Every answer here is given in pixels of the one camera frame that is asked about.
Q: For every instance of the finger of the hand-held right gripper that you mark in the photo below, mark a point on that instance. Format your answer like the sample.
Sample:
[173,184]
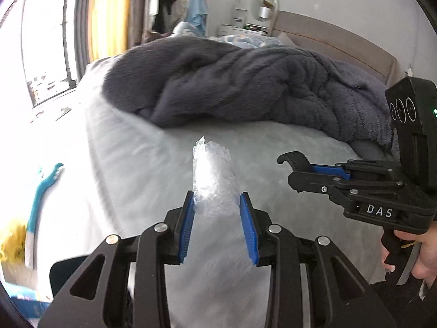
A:
[314,182]
[329,170]

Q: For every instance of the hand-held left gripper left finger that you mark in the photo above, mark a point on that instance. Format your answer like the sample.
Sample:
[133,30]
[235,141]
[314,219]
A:
[186,232]

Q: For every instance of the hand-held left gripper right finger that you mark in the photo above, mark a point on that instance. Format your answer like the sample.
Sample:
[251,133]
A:
[249,232]

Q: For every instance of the clear bubble wrap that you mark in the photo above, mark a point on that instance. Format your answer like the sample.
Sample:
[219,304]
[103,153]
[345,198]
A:
[213,184]

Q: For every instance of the person's right hand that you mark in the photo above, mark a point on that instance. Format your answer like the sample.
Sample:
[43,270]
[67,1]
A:
[428,256]

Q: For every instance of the bed with light sheet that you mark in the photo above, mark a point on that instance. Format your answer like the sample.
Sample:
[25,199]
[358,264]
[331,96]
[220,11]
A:
[143,177]

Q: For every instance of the grey fleece blanket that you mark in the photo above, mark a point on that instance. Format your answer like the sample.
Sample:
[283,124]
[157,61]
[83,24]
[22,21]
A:
[256,85]

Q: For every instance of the dark box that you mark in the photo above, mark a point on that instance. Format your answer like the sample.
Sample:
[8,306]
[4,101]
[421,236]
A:
[68,276]

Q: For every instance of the beige bed headboard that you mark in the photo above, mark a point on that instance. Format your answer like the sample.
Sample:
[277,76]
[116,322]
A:
[341,41]

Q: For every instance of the dark cloth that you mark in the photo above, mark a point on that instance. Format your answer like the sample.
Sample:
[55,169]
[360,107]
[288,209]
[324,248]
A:
[403,307]

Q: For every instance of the teal and white brush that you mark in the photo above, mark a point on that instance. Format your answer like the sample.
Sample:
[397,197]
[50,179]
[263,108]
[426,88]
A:
[41,205]

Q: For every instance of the light blue bedding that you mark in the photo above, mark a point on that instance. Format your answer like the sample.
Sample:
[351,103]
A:
[239,39]

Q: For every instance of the white nightstand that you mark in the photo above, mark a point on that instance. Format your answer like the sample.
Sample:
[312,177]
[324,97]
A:
[239,30]

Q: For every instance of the blue cardboard box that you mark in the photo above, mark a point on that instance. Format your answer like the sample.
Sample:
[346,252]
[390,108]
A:
[27,302]

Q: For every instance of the yellow plastic bag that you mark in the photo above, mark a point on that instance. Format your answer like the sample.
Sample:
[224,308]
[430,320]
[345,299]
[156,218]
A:
[12,242]

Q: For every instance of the light blue hanging garment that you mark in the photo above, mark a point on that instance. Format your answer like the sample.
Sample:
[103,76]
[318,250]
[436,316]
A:
[199,8]

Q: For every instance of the yellow curtain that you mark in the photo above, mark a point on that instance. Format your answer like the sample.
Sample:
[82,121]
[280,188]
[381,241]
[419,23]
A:
[109,13]

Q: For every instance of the grey curtain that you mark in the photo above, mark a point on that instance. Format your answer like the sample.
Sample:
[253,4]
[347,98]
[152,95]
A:
[82,20]

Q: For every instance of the window with dark frame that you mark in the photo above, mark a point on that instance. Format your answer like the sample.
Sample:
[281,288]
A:
[51,58]

